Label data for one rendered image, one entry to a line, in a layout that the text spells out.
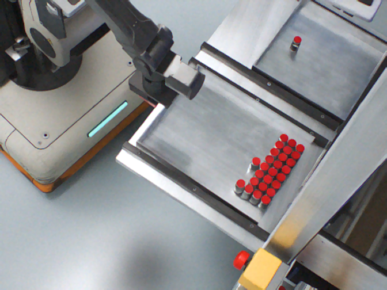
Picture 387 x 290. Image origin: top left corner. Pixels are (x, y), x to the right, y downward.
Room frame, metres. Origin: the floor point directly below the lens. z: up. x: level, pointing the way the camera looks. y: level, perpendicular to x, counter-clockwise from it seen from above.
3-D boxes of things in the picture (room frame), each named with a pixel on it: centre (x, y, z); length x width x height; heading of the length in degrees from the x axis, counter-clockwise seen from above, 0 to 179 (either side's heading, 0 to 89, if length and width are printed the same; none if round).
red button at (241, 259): (0.35, -0.15, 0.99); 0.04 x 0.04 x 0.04; 67
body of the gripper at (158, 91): (0.65, 0.10, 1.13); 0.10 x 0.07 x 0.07; 66
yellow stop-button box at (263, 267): (0.33, -0.19, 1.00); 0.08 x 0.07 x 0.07; 67
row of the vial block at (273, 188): (0.59, -0.22, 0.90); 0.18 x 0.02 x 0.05; 157
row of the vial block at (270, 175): (0.60, -0.20, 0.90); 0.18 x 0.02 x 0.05; 157
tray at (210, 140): (0.65, -0.07, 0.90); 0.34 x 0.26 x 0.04; 67
